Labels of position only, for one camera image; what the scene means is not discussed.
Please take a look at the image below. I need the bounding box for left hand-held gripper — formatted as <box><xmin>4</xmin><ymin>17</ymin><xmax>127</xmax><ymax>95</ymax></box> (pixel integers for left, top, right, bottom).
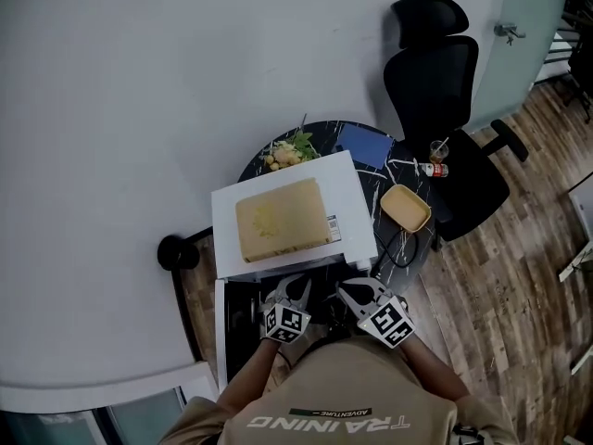
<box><xmin>259</xmin><ymin>273</ymin><xmax>314</xmax><ymax>345</ymax></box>

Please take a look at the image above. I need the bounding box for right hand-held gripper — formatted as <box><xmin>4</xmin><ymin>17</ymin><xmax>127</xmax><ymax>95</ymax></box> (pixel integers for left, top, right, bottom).
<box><xmin>334</xmin><ymin>276</ymin><xmax>416</xmax><ymax>350</ymax></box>

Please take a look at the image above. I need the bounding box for white microwave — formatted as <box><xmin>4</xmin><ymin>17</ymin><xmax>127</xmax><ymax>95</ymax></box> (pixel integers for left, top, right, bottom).
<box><xmin>209</xmin><ymin>149</ymin><xmax>379</xmax><ymax>394</ymax></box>

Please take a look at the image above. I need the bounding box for person's left forearm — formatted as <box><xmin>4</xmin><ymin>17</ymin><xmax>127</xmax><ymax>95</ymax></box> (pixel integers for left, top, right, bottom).
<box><xmin>216</xmin><ymin>337</ymin><xmax>284</xmax><ymax>408</ymax></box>

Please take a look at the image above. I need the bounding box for person's right forearm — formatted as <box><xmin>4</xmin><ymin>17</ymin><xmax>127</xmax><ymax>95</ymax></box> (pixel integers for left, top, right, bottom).
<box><xmin>397</xmin><ymin>335</ymin><xmax>472</xmax><ymax>401</ymax></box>

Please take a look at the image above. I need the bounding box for yellow container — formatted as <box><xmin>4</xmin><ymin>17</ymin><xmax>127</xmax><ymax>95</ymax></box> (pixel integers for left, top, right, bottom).
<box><xmin>379</xmin><ymin>183</ymin><xmax>434</xmax><ymax>234</ymax></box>

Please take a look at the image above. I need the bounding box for round black marble table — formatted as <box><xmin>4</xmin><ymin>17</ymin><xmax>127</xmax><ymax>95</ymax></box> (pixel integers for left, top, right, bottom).
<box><xmin>235</xmin><ymin>119</ymin><xmax>437</xmax><ymax>297</ymax></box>

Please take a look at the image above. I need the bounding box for person's beige printed shirt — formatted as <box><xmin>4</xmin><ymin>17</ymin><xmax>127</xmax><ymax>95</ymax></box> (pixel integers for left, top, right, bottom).
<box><xmin>158</xmin><ymin>337</ymin><xmax>521</xmax><ymax>445</ymax></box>

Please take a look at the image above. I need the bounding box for black waste bin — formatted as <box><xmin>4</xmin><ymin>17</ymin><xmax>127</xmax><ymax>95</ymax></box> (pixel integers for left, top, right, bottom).
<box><xmin>156</xmin><ymin>234</ymin><xmax>202</xmax><ymax>273</ymax></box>

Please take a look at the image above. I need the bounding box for yellow flower bouquet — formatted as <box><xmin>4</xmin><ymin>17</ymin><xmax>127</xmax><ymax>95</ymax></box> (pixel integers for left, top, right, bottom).
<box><xmin>259</xmin><ymin>113</ymin><xmax>322</xmax><ymax>172</ymax></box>

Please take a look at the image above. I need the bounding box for red label bottle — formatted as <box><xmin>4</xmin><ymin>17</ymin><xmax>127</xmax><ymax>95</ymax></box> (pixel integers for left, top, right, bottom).
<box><xmin>418</xmin><ymin>160</ymin><xmax>450</xmax><ymax>179</ymax></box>

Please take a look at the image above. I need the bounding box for blue notebook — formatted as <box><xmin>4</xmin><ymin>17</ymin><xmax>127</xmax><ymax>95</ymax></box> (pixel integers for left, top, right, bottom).
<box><xmin>335</xmin><ymin>122</ymin><xmax>396</xmax><ymax>171</ymax></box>

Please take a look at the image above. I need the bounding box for clear plastic cup with straw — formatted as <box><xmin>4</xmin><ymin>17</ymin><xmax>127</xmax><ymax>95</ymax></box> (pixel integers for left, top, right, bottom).
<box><xmin>428</xmin><ymin>135</ymin><xmax>452</xmax><ymax>164</ymax></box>

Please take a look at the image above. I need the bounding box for dark framed window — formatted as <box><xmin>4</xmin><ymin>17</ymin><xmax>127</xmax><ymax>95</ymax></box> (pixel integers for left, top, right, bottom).
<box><xmin>0</xmin><ymin>385</ymin><xmax>189</xmax><ymax>445</ymax></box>

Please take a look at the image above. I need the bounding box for black mesh office chair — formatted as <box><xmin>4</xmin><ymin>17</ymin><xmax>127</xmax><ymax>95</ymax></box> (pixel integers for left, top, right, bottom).
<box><xmin>382</xmin><ymin>0</ymin><xmax>531</xmax><ymax>252</ymax></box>

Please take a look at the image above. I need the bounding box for white desk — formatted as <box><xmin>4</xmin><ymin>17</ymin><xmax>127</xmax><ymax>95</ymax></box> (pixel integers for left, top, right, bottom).
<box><xmin>557</xmin><ymin>184</ymin><xmax>593</xmax><ymax>284</ymax></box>

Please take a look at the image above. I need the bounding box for black metal rack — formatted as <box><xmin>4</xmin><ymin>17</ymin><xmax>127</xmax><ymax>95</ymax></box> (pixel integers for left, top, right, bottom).
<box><xmin>554</xmin><ymin>0</ymin><xmax>593</xmax><ymax>125</ymax></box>

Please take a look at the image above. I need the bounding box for black power cable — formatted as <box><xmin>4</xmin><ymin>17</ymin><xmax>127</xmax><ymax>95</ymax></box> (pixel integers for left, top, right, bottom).
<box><xmin>372</xmin><ymin>226</ymin><xmax>421</xmax><ymax>278</ymax></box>

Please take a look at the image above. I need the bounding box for metal door handle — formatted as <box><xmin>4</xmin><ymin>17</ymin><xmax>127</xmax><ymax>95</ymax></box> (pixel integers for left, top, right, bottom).
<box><xmin>493</xmin><ymin>21</ymin><xmax>527</xmax><ymax>47</ymax></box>

